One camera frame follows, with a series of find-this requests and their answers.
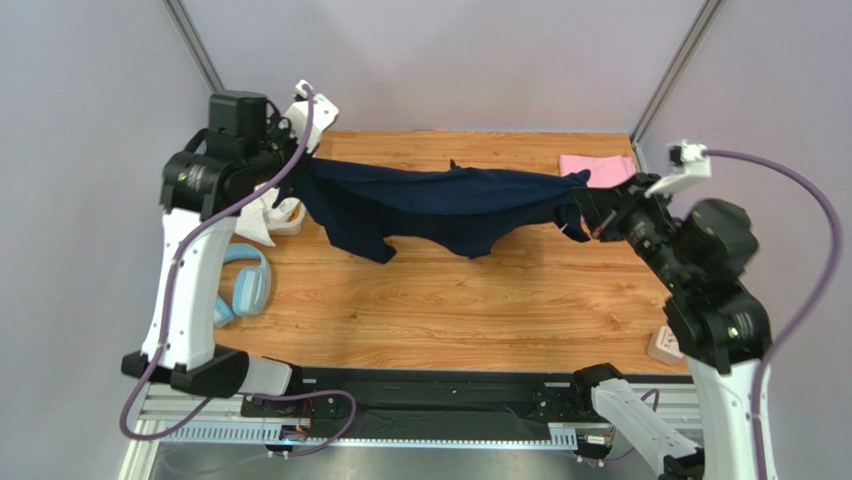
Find pink cube power socket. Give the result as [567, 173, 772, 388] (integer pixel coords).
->
[646, 325, 685, 365]

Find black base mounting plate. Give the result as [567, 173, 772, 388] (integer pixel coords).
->
[240, 367, 603, 441]

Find white laundry basket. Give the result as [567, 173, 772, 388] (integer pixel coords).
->
[268, 198, 307, 236]

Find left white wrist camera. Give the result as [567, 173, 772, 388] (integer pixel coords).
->
[282, 80, 340, 154]

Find white t shirt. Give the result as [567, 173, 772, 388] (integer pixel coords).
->
[235, 188, 283, 247]

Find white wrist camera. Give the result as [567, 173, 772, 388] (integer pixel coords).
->
[282, 80, 340, 154]
[645, 140, 712, 198]

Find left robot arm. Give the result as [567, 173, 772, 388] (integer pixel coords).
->
[121, 81, 336, 398]

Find navy blue t shirt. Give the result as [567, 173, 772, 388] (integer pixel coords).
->
[275, 158, 591, 264]

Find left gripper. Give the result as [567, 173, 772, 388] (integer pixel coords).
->
[246, 113, 320, 194]

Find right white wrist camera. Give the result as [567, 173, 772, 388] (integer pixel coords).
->
[645, 140, 712, 198]

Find light blue headphones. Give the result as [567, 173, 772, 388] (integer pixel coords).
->
[213, 243, 272, 328]

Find folded pink t shirt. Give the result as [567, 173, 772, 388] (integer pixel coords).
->
[558, 155, 638, 188]

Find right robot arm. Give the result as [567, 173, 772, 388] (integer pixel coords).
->
[573, 174, 775, 479]

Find aluminium front rail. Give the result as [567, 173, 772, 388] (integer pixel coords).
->
[118, 385, 707, 480]

